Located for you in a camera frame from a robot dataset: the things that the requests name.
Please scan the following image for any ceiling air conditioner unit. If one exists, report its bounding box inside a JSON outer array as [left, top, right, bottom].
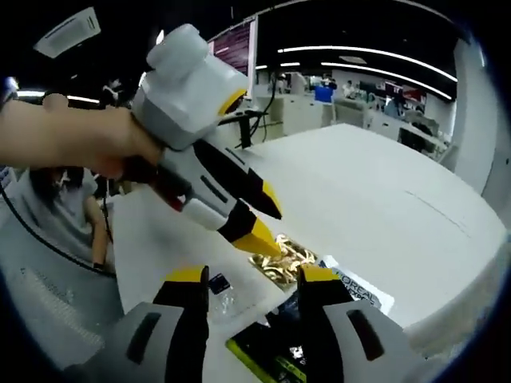
[[33, 6, 101, 60]]

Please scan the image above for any black green skincare sachet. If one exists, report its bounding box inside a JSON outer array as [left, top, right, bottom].
[[225, 255, 396, 383]]

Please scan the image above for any ceiling light strip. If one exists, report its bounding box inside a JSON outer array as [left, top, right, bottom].
[[276, 45, 459, 83], [320, 61, 457, 100]]

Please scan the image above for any blue box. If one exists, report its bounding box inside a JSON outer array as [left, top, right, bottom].
[[314, 85, 335, 104]]

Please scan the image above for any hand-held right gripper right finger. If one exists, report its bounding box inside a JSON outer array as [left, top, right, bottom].
[[296, 265, 418, 383]]

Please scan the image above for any clear skincare sachet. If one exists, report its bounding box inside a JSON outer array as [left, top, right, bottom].
[[207, 272, 277, 325]]

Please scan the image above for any black laptop stand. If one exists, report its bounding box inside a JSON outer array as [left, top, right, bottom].
[[221, 109, 269, 152]]

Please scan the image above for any person's left hand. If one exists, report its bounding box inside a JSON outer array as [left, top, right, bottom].
[[39, 93, 165, 183]]

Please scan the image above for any white cabinet row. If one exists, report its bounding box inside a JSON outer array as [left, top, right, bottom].
[[255, 95, 320, 140]]

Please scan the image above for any gold skincare sachet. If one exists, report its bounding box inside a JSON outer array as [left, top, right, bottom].
[[247, 233, 319, 287]]

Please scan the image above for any black cable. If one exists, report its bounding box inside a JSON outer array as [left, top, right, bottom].
[[0, 185, 117, 278]]

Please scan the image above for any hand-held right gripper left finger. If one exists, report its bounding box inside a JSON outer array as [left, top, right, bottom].
[[62, 265, 212, 383]]

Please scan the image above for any white laptop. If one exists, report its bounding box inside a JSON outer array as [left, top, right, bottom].
[[207, 18, 259, 87]]

